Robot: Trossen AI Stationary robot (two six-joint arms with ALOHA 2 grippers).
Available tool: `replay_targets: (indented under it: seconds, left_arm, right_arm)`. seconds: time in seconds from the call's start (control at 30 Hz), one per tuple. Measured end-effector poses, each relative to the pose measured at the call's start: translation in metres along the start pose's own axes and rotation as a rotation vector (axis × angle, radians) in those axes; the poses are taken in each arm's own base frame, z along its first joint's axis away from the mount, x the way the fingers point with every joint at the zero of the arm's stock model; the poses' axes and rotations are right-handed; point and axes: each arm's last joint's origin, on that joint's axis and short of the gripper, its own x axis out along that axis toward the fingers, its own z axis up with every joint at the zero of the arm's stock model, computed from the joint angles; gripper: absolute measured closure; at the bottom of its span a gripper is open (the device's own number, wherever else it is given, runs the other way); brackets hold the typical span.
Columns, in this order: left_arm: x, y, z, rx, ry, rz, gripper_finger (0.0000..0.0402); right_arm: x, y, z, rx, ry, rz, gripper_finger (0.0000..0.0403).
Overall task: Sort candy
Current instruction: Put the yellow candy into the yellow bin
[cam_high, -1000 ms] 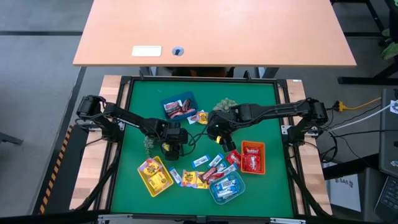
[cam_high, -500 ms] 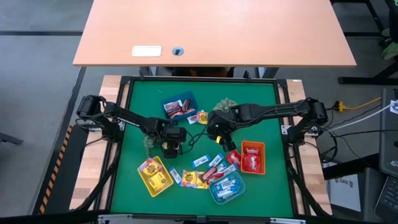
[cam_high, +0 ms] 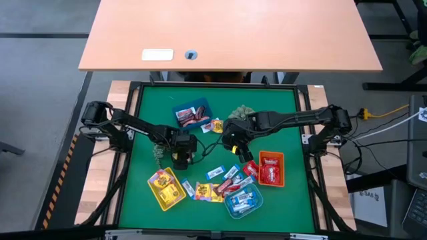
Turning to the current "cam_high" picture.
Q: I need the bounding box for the white cable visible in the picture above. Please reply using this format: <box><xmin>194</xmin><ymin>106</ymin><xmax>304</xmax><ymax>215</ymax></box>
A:
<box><xmin>353</xmin><ymin>111</ymin><xmax>422</xmax><ymax>141</ymax></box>

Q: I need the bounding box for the dark green potted artificial plant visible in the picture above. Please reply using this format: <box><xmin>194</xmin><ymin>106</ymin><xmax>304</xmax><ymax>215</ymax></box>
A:
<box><xmin>151</xmin><ymin>143</ymin><xmax>167</xmax><ymax>169</ymax></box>

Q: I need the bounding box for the yellow plastic basket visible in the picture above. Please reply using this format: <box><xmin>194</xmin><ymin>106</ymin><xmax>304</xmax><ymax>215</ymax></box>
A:
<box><xmin>147</xmin><ymin>166</ymin><xmax>187</xmax><ymax>212</ymax></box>

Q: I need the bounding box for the black desk frame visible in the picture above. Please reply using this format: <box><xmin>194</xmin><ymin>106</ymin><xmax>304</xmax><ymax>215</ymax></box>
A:
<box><xmin>362</xmin><ymin>0</ymin><xmax>427</xmax><ymax>93</ymax></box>

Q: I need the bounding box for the white cardboard box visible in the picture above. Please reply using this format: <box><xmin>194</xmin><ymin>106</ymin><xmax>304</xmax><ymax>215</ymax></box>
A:
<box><xmin>352</xmin><ymin>185</ymin><xmax>390</xmax><ymax>229</ymax></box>

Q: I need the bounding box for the black furniture foot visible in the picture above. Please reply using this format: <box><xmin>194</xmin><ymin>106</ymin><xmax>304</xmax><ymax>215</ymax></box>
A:
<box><xmin>0</xmin><ymin>141</ymin><xmax>26</xmax><ymax>156</ymax></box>

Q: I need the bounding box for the pale green bushy artificial plant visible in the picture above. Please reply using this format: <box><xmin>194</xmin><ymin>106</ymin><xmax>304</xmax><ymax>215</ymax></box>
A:
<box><xmin>228</xmin><ymin>104</ymin><xmax>256</xmax><ymax>121</ymax></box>

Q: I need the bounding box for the green table mat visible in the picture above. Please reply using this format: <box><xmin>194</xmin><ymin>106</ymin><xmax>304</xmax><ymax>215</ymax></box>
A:
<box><xmin>118</xmin><ymin>85</ymin><xmax>316</xmax><ymax>234</ymax></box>

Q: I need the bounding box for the person's leg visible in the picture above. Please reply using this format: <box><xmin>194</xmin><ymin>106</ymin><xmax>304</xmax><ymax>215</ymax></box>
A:
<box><xmin>416</xmin><ymin>0</ymin><xmax>427</xmax><ymax>34</ymax></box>

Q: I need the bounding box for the white PayDay bar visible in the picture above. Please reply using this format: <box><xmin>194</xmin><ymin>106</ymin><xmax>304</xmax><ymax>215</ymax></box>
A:
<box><xmin>175</xmin><ymin>107</ymin><xmax>197</xmax><ymax>120</ymax></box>
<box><xmin>200</xmin><ymin>117</ymin><xmax>218</xmax><ymax>134</ymax></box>

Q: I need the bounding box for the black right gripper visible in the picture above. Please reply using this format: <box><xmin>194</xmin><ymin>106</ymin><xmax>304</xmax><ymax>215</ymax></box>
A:
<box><xmin>221</xmin><ymin>117</ymin><xmax>258</xmax><ymax>165</ymax></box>

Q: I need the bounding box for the white rectangular desk plate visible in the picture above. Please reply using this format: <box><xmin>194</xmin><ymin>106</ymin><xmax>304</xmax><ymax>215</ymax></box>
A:
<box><xmin>141</xmin><ymin>49</ymin><xmax>175</xmax><ymax>62</ymax></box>

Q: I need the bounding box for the light wooden desk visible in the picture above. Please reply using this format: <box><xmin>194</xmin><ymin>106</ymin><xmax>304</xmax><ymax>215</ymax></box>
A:
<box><xmin>77</xmin><ymin>0</ymin><xmax>384</xmax><ymax>84</ymax></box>

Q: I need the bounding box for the black ramp with hazard stripes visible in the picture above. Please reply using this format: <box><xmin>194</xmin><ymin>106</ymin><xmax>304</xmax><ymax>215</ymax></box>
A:
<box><xmin>35</xmin><ymin>133</ymin><xmax>98</xmax><ymax>231</ymax></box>

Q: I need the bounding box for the yellow Sour Patch Kids bag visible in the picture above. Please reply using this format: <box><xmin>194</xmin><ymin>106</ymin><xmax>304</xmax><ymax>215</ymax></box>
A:
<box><xmin>157</xmin><ymin>183</ymin><xmax>183</xmax><ymax>205</ymax></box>
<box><xmin>149</xmin><ymin>169</ymin><xmax>175</xmax><ymax>190</ymax></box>
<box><xmin>211</xmin><ymin>119</ymin><xmax>224</xmax><ymax>135</ymax></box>
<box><xmin>209</xmin><ymin>183</ymin><xmax>226</xmax><ymax>203</ymax></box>
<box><xmin>193</xmin><ymin>181</ymin><xmax>214</xmax><ymax>202</ymax></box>

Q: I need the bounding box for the orange plastic basket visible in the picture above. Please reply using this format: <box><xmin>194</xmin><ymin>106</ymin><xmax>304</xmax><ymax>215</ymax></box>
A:
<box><xmin>258</xmin><ymin>150</ymin><xmax>286</xmax><ymax>188</ymax></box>

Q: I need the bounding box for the yellow floor cable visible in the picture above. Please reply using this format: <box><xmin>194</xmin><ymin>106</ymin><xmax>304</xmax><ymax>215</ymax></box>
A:
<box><xmin>359</xmin><ymin>104</ymin><xmax>410</xmax><ymax>121</ymax></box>

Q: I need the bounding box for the teal plastic bin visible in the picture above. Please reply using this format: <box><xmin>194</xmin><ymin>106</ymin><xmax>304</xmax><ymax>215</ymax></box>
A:
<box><xmin>223</xmin><ymin>182</ymin><xmax>264</xmax><ymax>220</ymax></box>

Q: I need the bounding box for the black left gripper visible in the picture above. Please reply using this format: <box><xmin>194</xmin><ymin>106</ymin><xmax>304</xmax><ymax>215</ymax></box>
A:
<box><xmin>170</xmin><ymin>131</ymin><xmax>199</xmax><ymax>171</ymax></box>

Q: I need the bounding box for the dark blue plastic bin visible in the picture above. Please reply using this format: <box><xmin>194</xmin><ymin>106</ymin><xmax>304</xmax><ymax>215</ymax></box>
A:
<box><xmin>171</xmin><ymin>97</ymin><xmax>214</xmax><ymax>131</ymax></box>

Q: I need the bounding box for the black keyboard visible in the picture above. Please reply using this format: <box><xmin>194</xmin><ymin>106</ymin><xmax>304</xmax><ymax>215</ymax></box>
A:
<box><xmin>401</xmin><ymin>188</ymin><xmax>427</xmax><ymax>239</ymax></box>

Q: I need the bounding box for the grey computer case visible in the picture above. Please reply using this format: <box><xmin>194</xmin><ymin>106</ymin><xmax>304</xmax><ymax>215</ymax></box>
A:
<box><xmin>406</xmin><ymin>95</ymin><xmax>427</xmax><ymax>191</ymax></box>

